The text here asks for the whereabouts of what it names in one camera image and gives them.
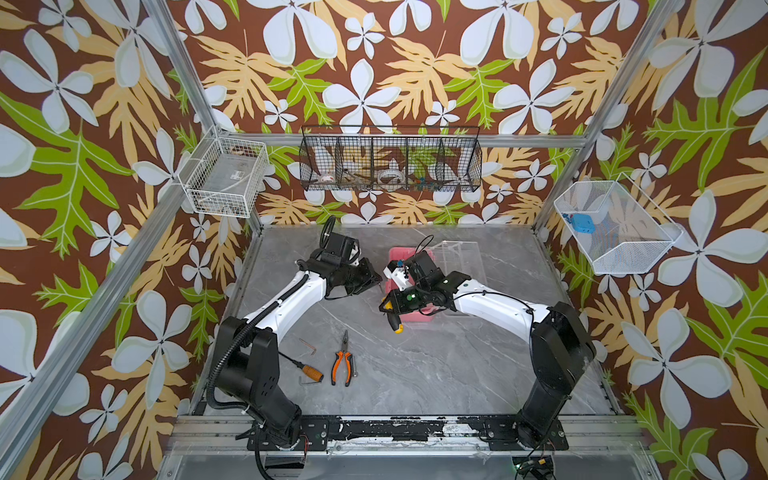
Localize yellow black nut driver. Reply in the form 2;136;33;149
384;300;403;334

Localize pink plastic tool box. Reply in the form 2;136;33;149
384;241;488;324

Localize orange handled pliers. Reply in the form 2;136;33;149
331;330;354;387

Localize orange handled screwdriver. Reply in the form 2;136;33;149
279;352;324;383

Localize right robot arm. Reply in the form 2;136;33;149
379;251;596;449

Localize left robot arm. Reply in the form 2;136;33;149
205;230;381;448

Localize hex key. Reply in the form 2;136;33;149
299;338;317;355

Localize blue object in basket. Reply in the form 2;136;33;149
569;213;596;235

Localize black wire basket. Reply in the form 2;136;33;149
298;125;483;192

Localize white wire basket left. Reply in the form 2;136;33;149
179;136;270;218

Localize white wire basket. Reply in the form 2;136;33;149
179;136;270;218
554;180;683;275

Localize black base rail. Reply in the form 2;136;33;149
247;413;570;452

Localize white wire basket right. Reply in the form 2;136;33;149
554;180;683;275

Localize aluminium frame post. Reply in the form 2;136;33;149
142;1;263;235

